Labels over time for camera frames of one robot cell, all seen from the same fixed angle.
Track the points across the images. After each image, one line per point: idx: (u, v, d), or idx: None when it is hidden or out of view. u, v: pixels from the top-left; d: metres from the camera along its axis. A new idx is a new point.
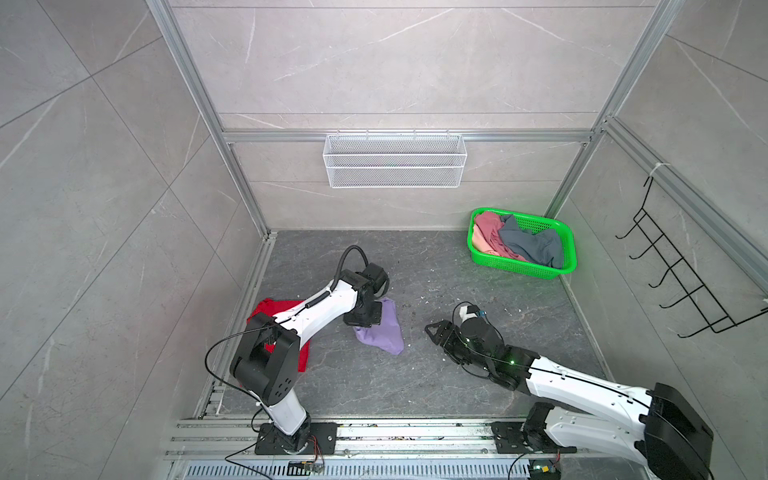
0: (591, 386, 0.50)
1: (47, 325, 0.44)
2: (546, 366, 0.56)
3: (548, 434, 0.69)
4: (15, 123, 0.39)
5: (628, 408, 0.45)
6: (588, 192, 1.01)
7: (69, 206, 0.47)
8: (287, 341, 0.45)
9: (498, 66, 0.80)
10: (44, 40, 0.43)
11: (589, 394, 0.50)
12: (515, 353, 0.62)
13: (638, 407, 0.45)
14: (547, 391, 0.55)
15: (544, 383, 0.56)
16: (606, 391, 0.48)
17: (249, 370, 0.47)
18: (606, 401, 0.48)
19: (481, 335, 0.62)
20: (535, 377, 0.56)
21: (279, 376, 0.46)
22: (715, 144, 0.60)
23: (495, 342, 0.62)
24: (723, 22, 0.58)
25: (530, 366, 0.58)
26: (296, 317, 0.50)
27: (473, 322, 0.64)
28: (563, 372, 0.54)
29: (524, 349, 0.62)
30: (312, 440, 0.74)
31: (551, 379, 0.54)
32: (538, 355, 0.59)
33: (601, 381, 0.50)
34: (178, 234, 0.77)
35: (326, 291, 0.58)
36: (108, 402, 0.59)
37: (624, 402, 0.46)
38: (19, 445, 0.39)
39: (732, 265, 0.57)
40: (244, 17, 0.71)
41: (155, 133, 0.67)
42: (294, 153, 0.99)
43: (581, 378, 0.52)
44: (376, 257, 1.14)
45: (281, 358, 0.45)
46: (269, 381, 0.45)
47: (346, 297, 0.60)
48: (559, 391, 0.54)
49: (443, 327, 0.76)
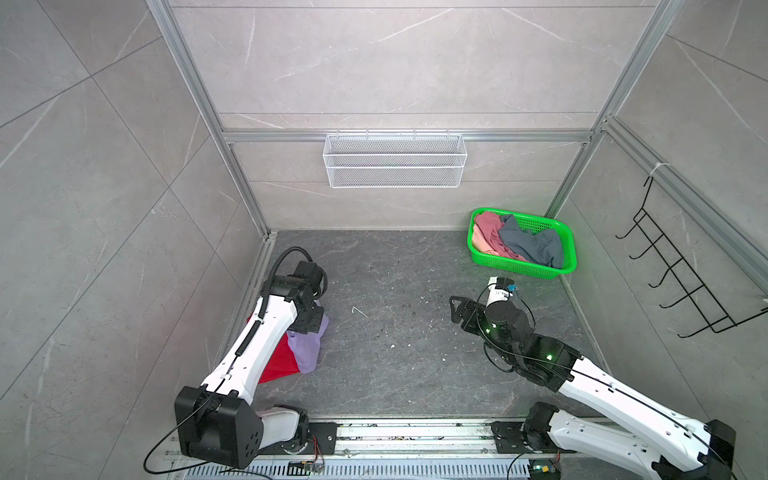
0: (643, 412, 0.45)
1: (47, 325, 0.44)
2: (591, 371, 0.50)
3: (550, 436, 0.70)
4: (15, 123, 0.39)
5: (685, 443, 0.42)
6: (588, 192, 1.01)
7: (69, 206, 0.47)
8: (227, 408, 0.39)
9: (498, 65, 0.79)
10: (44, 41, 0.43)
11: (641, 416, 0.45)
12: (547, 345, 0.54)
13: (696, 442, 0.41)
14: (584, 397, 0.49)
15: (587, 390, 0.49)
16: (659, 417, 0.44)
17: (205, 449, 0.41)
18: (659, 431, 0.44)
19: (511, 321, 0.53)
20: (578, 383, 0.49)
21: (241, 441, 0.41)
22: (715, 143, 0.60)
23: (525, 330, 0.54)
24: (724, 22, 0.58)
25: (572, 368, 0.50)
26: (231, 374, 0.42)
27: (502, 303, 0.56)
28: (612, 383, 0.48)
29: (564, 344, 0.53)
30: (312, 440, 0.74)
31: (597, 389, 0.48)
32: (579, 354, 0.52)
33: (652, 403, 0.45)
34: (178, 234, 0.77)
35: (256, 322, 0.49)
36: (108, 402, 0.59)
37: (681, 435, 0.42)
38: (19, 445, 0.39)
39: (732, 265, 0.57)
40: (244, 17, 0.71)
41: (155, 133, 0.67)
42: (294, 153, 0.99)
43: (631, 394, 0.47)
44: (376, 258, 1.13)
45: (233, 427, 0.39)
46: (232, 451, 0.40)
47: (281, 315, 0.51)
48: (600, 403, 0.49)
49: (463, 305, 0.66)
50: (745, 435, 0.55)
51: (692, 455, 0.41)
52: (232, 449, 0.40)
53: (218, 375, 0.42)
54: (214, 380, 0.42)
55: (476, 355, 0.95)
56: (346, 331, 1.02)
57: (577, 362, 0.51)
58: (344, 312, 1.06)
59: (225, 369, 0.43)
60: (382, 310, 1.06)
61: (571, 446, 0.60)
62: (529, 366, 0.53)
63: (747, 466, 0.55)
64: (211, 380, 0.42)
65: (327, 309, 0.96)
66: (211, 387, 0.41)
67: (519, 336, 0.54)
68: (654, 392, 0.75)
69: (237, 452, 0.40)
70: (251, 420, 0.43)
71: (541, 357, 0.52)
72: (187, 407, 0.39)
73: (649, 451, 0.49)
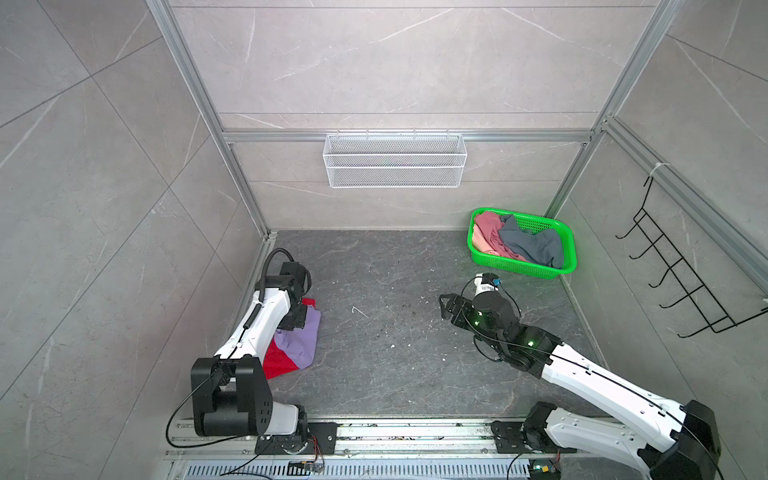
0: (620, 392, 0.46)
1: (47, 325, 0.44)
2: (570, 356, 0.52)
3: (548, 434, 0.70)
4: (15, 123, 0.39)
5: (659, 422, 0.42)
6: (588, 192, 1.01)
7: (69, 206, 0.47)
8: (242, 368, 0.42)
9: (499, 65, 0.79)
10: (45, 40, 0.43)
11: (617, 397, 0.46)
12: (531, 332, 0.56)
13: (670, 420, 0.42)
14: (565, 381, 0.52)
15: (566, 374, 0.51)
16: (636, 398, 0.45)
17: (224, 412, 0.43)
18: (635, 411, 0.44)
19: (495, 308, 0.56)
20: (557, 366, 0.51)
21: (258, 400, 0.43)
22: (715, 143, 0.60)
23: (510, 318, 0.57)
24: (724, 22, 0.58)
25: (551, 353, 0.53)
26: (242, 343, 0.46)
27: (488, 295, 0.59)
28: (589, 366, 0.50)
29: (547, 332, 0.56)
30: (312, 440, 0.74)
31: (574, 371, 0.50)
32: (560, 341, 0.54)
33: (630, 385, 0.46)
34: (178, 234, 0.77)
35: (257, 305, 0.54)
36: (108, 402, 0.59)
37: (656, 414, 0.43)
38: (19, 445, 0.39)
39: (732, 265, 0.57)
40: (244, 17, 0.71)
41: (155, 133, 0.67)
42: (294, 153, 0.99)
43: (609, 376, 0.48)
44: (376, 258, 1.13)
45: (250, 386, 0.42)
46: (250, 411, 0.43)
47: (278, 301, 0.56)
48: (581, 386, 0.50)
49: (453, 301, 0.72)
50: (745, 434, 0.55)
51: (666, 433, 0.42)
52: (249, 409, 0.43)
53: (230, 346, 0.46)
54: (227, 350, 0.45)
55: (476, 355, 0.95)
56: (346, 331, 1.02)
57: (558, 348, 0.53)
58: (344, 312, 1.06)
59: (235, 341, 0.47)
60: (382, 310, 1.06)
61: (569, 442, 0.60)
62: (512, 353, 0.55)
63: (747, 466, 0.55)
64: (223, 350, 0.45)
65: (327, 309, 0.96)
66: (224, 356, 0.44)
67: (502, 323, 0.57)
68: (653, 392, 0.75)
69: (255, 411, 0.43)
70: (264, 381, 0.46)
71: (523, 344, 0.55)
72: (204, 374, 0.42)
73: (636, 440, 0.49)
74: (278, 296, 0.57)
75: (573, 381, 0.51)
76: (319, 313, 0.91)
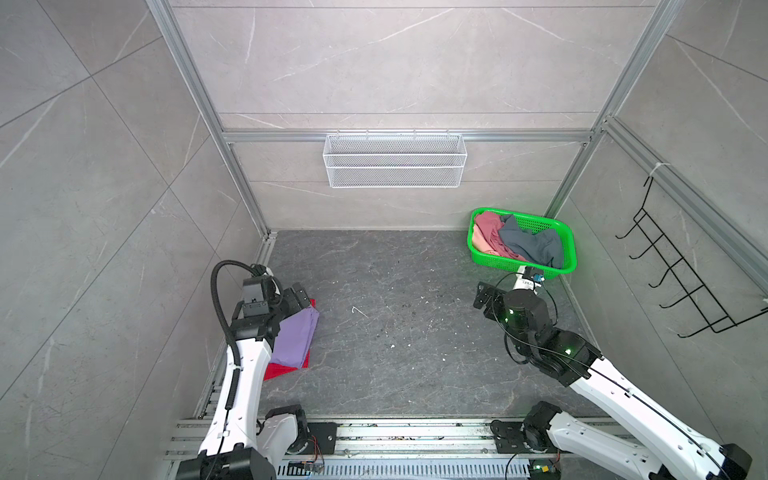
0: (658, 422, 0.43)
1: (47, 325, 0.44)
2: (609, 373, 0.48)
3: (549, 435, 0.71)
4: (15, 123, 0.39)
5: (696, 460, 0.40)
6: (588, 192, 1.01)
7: (69, 206, 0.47)
8: (238, 462, 0.38)
9: (498, 65, 0.79)
10: (44, 40, 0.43)
11: (653, 426, 0.43)
12: (567, 340, 0.51)
13: (708, 462, 0.40)
14: (596, 396, 0.49)
15: (602, 392, 0.47)
16: (674, 430, 0.42)
17: None
18: (671, 443, 0.42)
19: (530, 308, 0.52)
20: (593, 381, 0.47)
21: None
22: (715, 143, 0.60)
23: (544, 321, 0.53)
24: (724, 21, 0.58)
25: (589, 366, 0.48)
26: (228, 430, 0.41)
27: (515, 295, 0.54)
28: (630, 389, 0.46)
29: (587, 344, 0.51)
30: (313, 440, 0.74)
31: (612, 391, 0.46)
32: (599, 354, 0.50)
33: (670, 416, 0.44)
34: (178, 234, 0.77)
35: (235, 370, 0.47)
36: (108, 402, 0.59)
37: (694, 453, 0.41)
38: (19, 446, 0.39)
39: (732, 265, 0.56)
40: (244, 17, 0.71)
41: (155, 133, 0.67)
42: (294, 153, 0.99)
43: (649, 402, 0.45)
44: (376, 258, 1.13)
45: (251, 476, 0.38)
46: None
47: (258, 356, 0.50)
48: (615, 407, 0.47)
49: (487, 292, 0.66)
50: (745, 435, 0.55)
51: (701, 473, 0.40)
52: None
53: (215, 437, 0.40)
54: (213, 443, 0.40)
55: (476, 354, 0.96)
56: (346, 331, 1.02)
57: (597, 362, 0.49)
58: (343, 312, 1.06)
59: (220, 428, 0.41)
60: (382, 310, 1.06)
61: (570, 448, 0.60)
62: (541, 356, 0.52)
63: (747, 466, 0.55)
64: (209, 445, 0.39)
65: (327, 309, 0.96)
66: (211, 452, 0.39)
67: (535, 323, 0.53)
68: (654, 392, 0.75)
69: None
70: (265, 469, 0.42)
71: (559, 351, 0.50)
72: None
73: (648, 462, 0.49)
74: (258, 345, 0.51)
75: (606, 399, 0.47)
76: (312, 314, 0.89)
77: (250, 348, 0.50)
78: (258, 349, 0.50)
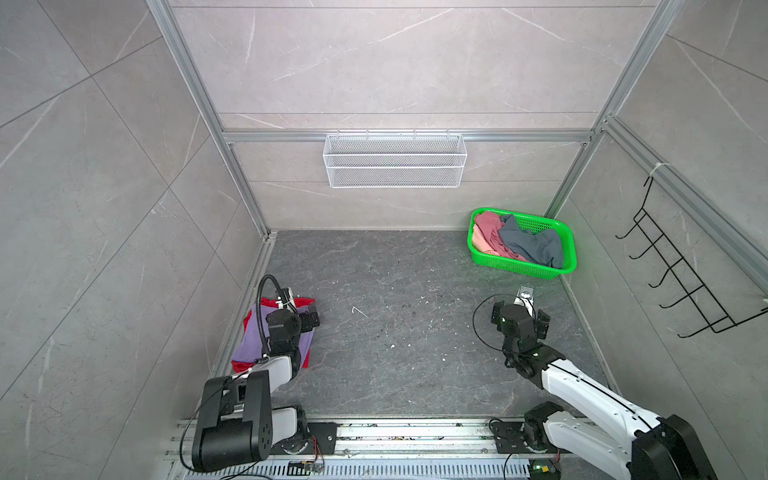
0: (600, 397, 0.50)
1: (47, 325, 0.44)
2: (567, 367, 0.58)
3: (545, 430, 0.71)
4: (15, 123, 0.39)
5: (627, 421, 0.45)
6: (588, 192, 1.01)
7: (70, 206, 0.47)
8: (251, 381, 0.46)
9: (498, 66, 0.80)
10: (45, 40, 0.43)
11: (597, 401, 0.50)
12: (541, 349, 0.64)
13: (638, 423, 0.45)
14: (558, 386, 0.58)
15: (560, 381, 0.57)
16: (615, 403, 0.48)
17: (222, 438, 0.42)
18: (609, 413, 0.48)
19: (518, 319, 0.65)
20: (552, 371, 0.58)
21: (260, 418, 0.43)
22: (715, 143, 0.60)
23: (530, 334, 0.66)
24: (724, 22, 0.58)
25: (552, 363, 0.59)
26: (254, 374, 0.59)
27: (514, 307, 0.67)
28: (580, 376, 0.55)
29: (554, 351, 0.62)
30: (313, 440, 0.74)
31: (566, 377, 0.56)
32: (564, 358, 0.60)
33: (615, 395, 0.50)
34: (178, 234, 0.77)
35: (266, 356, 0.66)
36: (108, 402, 0.59)
37: (627, 416, 0.46)
38: (19, 445, 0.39)
39: (732, 265, 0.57)
40: (244, 17, 0.71)
41: (155, 133, 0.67)
42: (294, 153, 0.99)
43: (597, 385, 0.52)
44: (376, 258, 1.13)
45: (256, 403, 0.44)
46: (251, 424, 0.43)
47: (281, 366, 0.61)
48: (571, 393, 0.55)
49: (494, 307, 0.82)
50: (745, 434, 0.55)
51: (630, 432, 0.44)
52: (251, 424, 0.43)
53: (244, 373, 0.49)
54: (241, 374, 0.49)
55: (476, 354, 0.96)
56: (345, 331, 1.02)
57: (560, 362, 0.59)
58: (344, 312, 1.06)
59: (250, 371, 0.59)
60: (382, 310, 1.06)
61: (565, 446, 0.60)
62: (520, 359, 0.64)
63: (747, 466, 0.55)
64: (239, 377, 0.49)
65: (327, 309, 0.96)
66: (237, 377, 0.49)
67: (521, 334, 0.65)
68: (653, 392, 0.75)
69: (256, 425, 0.43)
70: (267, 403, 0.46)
71: (532, 356, 0.62)
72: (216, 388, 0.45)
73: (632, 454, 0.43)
74: (283, 362, 0.63)
75: (564, 386, 0.56)
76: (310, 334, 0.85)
77: (275, 357, 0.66)
78: (282, 364, 0.62)
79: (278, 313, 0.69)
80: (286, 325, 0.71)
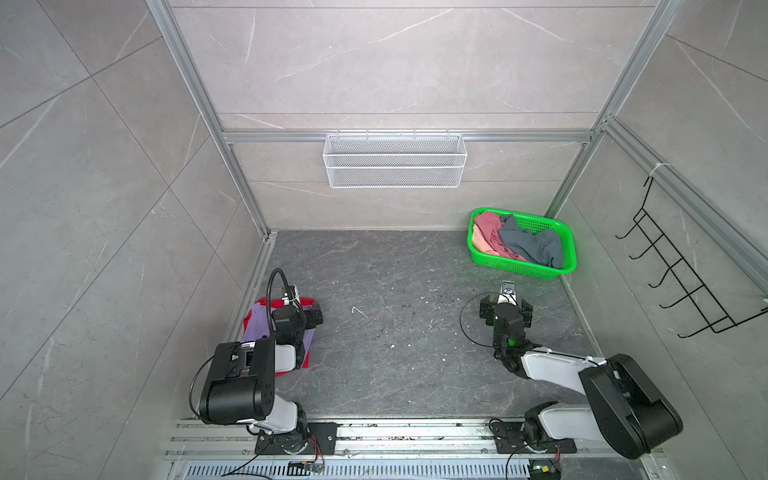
0: (567, 363, 0.54)
1: (47, 325, 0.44)
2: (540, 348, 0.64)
3: (542, 423, 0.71)
4: (15, 123, 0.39)
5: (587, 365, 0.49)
6: (588, 192, 1.01)
7: (69, 206, 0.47)
8: (260, 346, 0.50)
9: (498, 66, 0.80)
10: (45, 40, 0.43)
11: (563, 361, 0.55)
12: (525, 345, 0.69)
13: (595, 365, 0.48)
14: (534, 364, 0.64)
15: (535, 359, 0.63)
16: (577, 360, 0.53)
17: (228, 393, 0.45)
18: (575, 375, 0.52)
19: (510, 320, 0.69)
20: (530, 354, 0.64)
21: (264, 379, 0.46)
22: (715, 144, 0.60)
23: (520, 332, 0.71)
24: (723, 22, 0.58)
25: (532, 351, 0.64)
26: None
27: (507, 306, 0.72)
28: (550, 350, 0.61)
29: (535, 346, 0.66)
30: (313, 440, 0.74)
31: (538, 353, 0.63)
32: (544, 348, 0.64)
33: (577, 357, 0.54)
34: (178, 234, 0.77)
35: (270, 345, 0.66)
36: (108, 402, 0.59)
37: (586, 363, 0.51)
38: (19, 445, 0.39)
39: (732, 265, 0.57)
40: (244, 17, 0.71)
41: (155, 133, 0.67)
42: (294, 153, 0.99)
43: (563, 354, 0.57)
44: (376, 257, 1.14)
45: (262, 364, 0.48)
46: (257, 382, 0.46)
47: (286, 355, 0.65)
48: (546, 367, 0.60)
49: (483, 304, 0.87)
50: (745, 434, 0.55)
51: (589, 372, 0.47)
52: (256, 382, 0.46)
53: None
54: None
55: (476, 354, 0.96)
56: (345, 331, 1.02)
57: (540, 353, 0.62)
58: (344, 312, 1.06)
59: None
60: (382, 310, 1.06)
61: (562, 433, 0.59)
62: (506, 355, 0.70)
63: (748, 466, 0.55)
64: None
65: (327, 309, 0.96)
66: None
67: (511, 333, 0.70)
68: None
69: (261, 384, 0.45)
70: (272, 371, 0.50)
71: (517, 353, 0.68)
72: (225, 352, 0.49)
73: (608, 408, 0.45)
74: (288, 351, 0.66)
75: (539, 362, 0.62)
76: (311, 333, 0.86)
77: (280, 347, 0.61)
78: (287, 353, 0.65)
79: (284, 308, 0.73)
80: (292, 319, 0.74)
